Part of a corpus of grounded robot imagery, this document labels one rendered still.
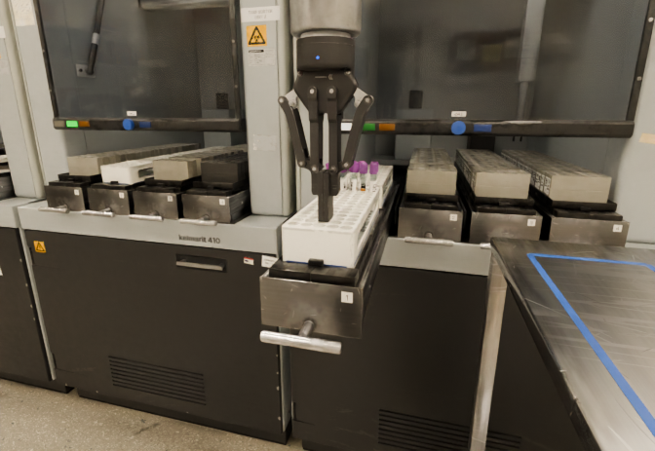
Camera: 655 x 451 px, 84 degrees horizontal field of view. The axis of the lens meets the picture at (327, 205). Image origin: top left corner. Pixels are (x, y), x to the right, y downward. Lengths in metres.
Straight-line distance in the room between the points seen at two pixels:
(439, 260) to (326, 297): 0.44
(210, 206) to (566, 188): 0.83
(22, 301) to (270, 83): 1.10
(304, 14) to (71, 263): 1.09
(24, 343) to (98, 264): 0.50
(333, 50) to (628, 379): 0.41
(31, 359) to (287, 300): 1.32
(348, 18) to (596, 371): 0.42
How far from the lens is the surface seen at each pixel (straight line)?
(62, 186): 1.29
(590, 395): 0.34
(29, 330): 1.64
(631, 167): 0.99
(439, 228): 0.84
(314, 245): 0.49
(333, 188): 0.50
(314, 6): 0.47
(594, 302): 0.49
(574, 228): 0.89
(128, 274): 1.22
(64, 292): 1.43
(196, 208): 1.01
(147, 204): 1.09
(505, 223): 0.85
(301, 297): 0.48
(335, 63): 0.47
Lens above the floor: 1.01
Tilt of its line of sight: 14 degrees down
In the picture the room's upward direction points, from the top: straight up
